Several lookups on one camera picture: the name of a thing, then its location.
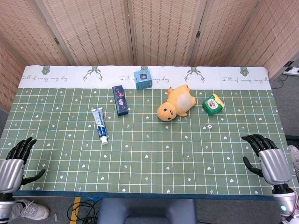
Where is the black floor cable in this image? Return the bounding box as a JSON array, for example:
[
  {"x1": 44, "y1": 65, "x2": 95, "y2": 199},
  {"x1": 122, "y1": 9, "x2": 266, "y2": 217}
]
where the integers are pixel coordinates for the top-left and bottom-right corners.
[{"x1": 67, "y1": 197, "x2": 102, "y2": 224}]

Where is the yellow plush duck toy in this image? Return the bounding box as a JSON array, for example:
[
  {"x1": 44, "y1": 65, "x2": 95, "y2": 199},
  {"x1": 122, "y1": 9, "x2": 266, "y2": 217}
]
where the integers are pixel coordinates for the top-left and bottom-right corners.
[{"x1": 157, "y1": 84, "x2": 197, "y2": 122}]

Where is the bamboo folding screen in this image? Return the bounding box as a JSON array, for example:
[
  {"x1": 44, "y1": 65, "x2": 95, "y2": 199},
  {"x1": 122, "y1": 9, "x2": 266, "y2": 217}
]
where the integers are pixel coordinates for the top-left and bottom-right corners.
[{"x1": 0, "y1": 0, "x2": 299, "y2": 112}]

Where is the green grid tablecloth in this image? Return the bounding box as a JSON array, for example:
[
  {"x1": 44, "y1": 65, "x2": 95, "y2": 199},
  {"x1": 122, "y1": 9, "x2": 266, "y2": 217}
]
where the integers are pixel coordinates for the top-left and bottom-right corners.
[{"x1": 0, "y1": 65, "x2": 292, "y2": 201}]

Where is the dark blue rectangular box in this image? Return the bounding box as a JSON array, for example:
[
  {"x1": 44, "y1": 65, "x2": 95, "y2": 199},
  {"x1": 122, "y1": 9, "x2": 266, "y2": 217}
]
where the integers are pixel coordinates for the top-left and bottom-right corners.
[{"x1": 112, "y1": 85, "x2": 129, "y2": 117}]

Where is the grey sneaker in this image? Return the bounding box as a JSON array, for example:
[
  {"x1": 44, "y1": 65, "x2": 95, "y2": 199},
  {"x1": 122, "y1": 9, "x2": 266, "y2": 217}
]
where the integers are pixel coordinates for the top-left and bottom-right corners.
[{"x1": 288, "y1": 145, "x2": 299, "y2": 168}]

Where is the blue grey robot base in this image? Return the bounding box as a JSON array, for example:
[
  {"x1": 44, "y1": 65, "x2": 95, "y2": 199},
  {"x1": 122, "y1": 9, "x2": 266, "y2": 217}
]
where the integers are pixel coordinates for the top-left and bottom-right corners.
[{"x1": 97, "y1": 198, "x2": 198, "y2": 224}]

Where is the light blue camera box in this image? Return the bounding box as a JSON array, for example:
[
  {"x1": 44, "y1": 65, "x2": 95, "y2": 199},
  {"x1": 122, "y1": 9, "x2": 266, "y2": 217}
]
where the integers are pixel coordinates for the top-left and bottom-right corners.
[{"x1": 133, "y1": 69, "x2": 153, "y2": 91}]

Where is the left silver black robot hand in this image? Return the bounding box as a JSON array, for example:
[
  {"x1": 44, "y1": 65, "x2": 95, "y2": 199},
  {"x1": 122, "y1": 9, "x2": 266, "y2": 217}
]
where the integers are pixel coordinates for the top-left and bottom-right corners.
[{"x1": 0, "y1": 137, "x2": 46, "y2": 194}]

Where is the white sneaker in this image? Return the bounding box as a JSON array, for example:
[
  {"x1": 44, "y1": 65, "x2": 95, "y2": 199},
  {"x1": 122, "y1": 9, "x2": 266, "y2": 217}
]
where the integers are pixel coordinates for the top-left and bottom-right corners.
[{"x1": 8, "y1": 199, "x2": 50, "y2": 223}]

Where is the green yellow small carton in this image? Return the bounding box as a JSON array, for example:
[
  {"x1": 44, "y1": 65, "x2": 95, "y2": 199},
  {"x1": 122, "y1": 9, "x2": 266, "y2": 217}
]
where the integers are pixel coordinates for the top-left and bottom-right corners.
[{"x1": 202, "y1": 93, "x2": 225, "y2": 116}]

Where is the blue white toothpaste tube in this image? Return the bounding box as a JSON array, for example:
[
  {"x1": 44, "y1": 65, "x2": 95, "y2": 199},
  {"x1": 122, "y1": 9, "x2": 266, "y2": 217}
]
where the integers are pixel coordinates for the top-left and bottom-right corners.
[{"x1": 91, "y1": 107, "x2": 109, "y2": 146}]

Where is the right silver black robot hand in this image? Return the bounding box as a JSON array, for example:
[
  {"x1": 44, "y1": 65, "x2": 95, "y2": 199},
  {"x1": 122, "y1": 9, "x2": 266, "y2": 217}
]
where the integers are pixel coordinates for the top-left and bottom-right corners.
[{"x1": 241, "y1": 133, "x2": 293, "y2": 193}]

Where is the white power strip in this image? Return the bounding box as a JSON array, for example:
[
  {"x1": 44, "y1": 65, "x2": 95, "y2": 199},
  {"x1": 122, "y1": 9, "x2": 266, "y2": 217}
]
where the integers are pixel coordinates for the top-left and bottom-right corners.
[{"x1": 283, "y1": 67, "x2": 299, "y2": 76}]

